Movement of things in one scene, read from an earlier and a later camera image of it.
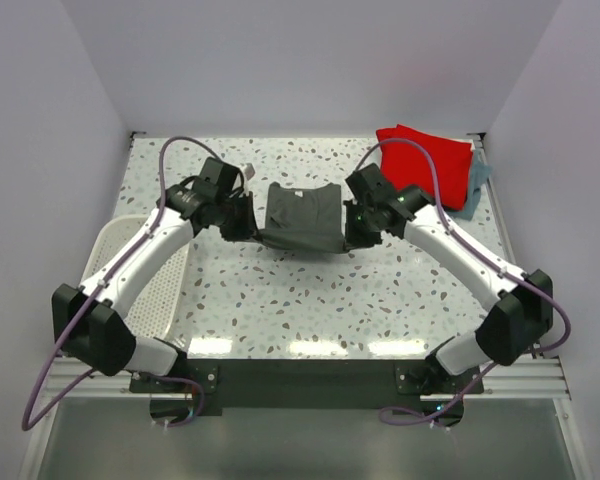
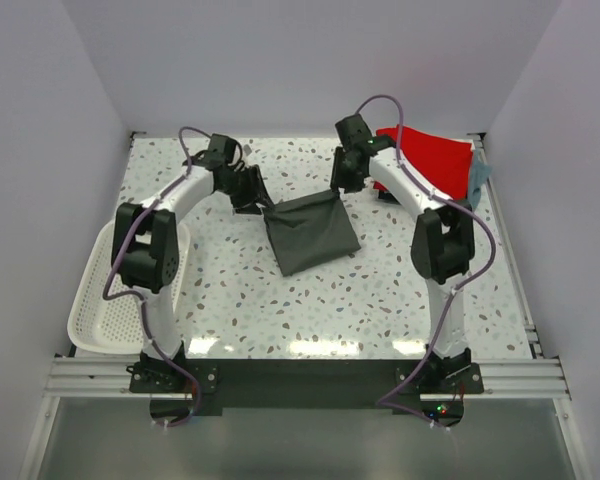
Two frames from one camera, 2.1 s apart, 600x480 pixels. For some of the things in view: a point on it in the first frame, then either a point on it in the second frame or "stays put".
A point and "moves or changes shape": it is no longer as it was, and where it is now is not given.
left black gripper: [247, 231] -> [255, 194]
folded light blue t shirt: [479, 174] stays put
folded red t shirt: [404, 165] stays put
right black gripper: [355, 240] -> [339, 180]
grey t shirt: [307, 218] moves or changes shape
